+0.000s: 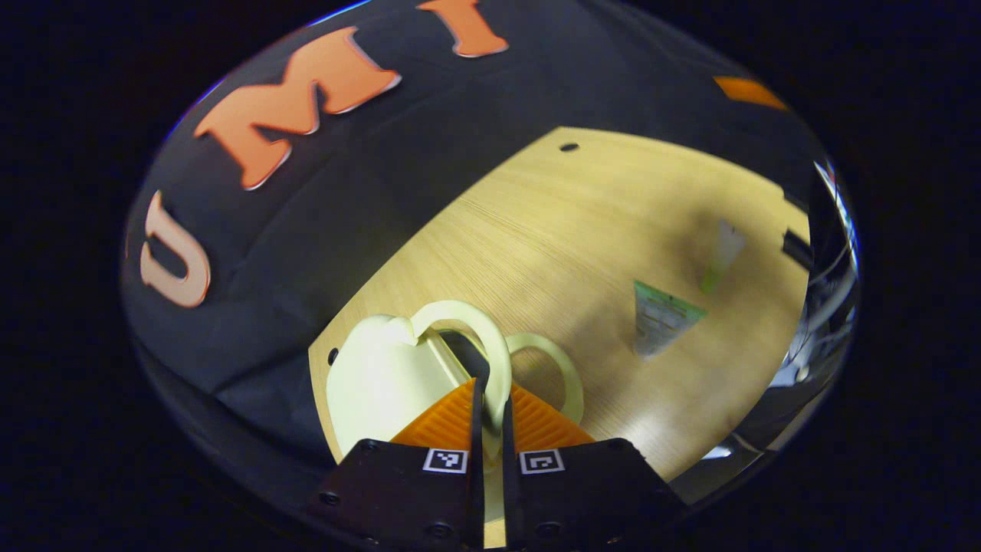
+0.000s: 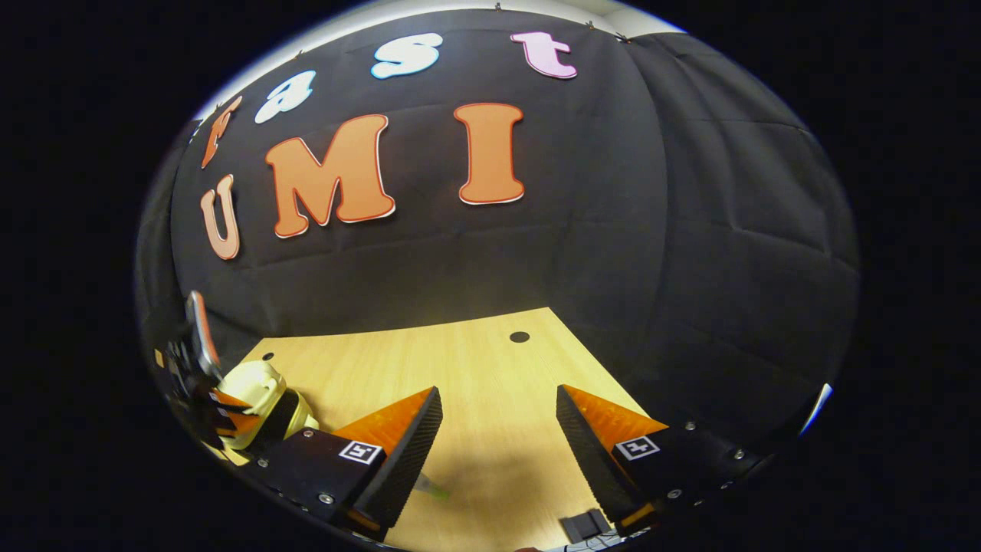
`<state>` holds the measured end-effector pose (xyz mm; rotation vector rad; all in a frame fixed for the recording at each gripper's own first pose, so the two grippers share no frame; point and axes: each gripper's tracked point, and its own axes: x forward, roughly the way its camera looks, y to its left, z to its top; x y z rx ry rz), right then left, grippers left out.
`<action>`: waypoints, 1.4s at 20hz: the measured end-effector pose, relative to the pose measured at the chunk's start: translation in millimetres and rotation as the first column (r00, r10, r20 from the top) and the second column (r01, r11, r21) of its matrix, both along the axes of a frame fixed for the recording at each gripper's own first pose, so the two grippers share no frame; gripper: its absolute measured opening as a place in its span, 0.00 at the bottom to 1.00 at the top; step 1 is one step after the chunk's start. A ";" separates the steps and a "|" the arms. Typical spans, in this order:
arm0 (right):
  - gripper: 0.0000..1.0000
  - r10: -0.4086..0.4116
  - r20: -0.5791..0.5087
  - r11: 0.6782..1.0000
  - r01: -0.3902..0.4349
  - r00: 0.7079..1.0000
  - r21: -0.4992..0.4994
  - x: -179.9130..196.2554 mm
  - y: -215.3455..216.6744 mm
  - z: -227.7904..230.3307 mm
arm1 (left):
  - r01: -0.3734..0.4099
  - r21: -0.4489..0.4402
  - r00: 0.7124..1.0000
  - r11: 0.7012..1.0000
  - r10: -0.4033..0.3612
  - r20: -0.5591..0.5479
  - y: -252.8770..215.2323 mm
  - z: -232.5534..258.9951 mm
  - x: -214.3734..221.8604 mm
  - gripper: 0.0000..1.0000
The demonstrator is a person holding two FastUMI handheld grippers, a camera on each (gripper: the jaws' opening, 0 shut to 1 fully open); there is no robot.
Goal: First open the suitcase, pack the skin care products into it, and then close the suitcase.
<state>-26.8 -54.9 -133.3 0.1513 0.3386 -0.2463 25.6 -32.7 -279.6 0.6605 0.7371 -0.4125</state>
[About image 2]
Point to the green skin care tube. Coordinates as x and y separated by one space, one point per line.
435 488

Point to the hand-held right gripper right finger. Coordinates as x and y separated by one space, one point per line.
586 452

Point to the pale yellow suitcase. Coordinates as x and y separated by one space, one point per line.
257 383

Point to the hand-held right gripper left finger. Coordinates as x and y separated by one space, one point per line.
410 452

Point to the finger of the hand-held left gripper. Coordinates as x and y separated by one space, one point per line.
234 422

